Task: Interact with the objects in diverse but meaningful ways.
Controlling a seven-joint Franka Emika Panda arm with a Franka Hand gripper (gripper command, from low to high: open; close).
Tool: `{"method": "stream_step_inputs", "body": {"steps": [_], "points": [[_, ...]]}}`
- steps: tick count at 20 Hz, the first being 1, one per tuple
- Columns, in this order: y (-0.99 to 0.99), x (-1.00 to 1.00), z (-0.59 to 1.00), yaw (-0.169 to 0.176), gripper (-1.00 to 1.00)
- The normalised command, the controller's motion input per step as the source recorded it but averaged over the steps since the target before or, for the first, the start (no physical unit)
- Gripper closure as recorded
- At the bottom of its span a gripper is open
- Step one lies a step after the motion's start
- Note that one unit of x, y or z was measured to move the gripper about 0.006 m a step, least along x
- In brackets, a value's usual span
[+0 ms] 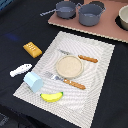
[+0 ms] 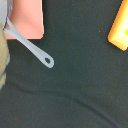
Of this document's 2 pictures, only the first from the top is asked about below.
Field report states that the beige bowl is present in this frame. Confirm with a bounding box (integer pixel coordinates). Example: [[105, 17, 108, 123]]
[[119, 5, 128, 30]]

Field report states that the yellow banana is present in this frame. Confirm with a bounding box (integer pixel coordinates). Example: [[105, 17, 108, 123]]
[[41, 92, 63, 102]]

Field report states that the light blue cup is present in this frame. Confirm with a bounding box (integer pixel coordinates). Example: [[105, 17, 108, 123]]
[[24, 72, 43, 92]]

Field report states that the pink stove board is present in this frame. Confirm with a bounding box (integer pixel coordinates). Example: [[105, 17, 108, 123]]
[[48, 0, 128, 43]]

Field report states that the fork with wooden handle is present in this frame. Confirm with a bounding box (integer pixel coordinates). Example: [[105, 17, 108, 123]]
[[44, 72, 86, 90]]

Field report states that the grey saucepan with handle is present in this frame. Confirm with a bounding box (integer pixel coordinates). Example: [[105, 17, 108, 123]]
[[41, 1, 76, 19]]

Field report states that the beige woven placemat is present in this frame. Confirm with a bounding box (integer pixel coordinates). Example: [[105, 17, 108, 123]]
[[14, 31, 114, 128]]

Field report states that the knife with wooden handle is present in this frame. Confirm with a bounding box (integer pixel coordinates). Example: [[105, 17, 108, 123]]
[[58, 49, 98, 63]]

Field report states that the grey pot with handles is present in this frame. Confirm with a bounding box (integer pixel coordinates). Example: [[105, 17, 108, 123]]
[[77, 3, 105, 27]]

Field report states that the white toy fish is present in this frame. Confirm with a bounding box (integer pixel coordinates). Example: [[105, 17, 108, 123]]
[[10, 64, 32, 77]]

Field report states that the round beige plate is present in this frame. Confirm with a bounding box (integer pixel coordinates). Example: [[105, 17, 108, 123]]
[[56, 55, 83, 79]]

